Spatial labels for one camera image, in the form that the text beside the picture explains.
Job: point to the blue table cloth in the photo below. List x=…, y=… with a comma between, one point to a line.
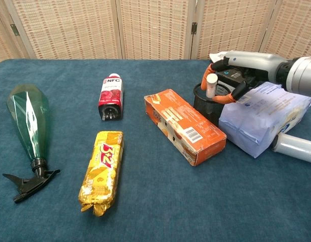
x=155, y=201

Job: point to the black mesh pen cup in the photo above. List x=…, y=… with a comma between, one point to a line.
x=205, y=107

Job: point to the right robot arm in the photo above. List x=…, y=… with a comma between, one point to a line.
x=301, y=75

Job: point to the yellow biscuit packet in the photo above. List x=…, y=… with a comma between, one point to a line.
x=102, y=171

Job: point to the cling film roll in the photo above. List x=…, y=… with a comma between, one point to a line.
x=296, y=148

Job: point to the orange cardboard box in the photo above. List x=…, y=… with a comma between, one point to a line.
x=180, y=121

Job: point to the clear test tube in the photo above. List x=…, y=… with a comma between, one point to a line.
x=211, y=85

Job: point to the metal screen hinge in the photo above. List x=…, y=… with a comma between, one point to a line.
x=194, y=28
x=14, y=29

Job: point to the small black box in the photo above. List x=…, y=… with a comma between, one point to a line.
x=231, y=75

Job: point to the woven folding screen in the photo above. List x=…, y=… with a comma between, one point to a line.
x=69, y=25

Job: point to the green plastic spray bottle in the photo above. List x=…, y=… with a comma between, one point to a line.
x=29, y=118

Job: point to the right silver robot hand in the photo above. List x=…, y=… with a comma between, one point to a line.
x=256, y=63

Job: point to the red NFC juice bottle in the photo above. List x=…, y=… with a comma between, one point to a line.
x=111, y=93

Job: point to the pale blue tissue pack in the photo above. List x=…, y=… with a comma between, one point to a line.
x=266, y=116

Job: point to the white printed plastic pouch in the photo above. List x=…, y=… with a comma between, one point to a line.
x=217, y=56

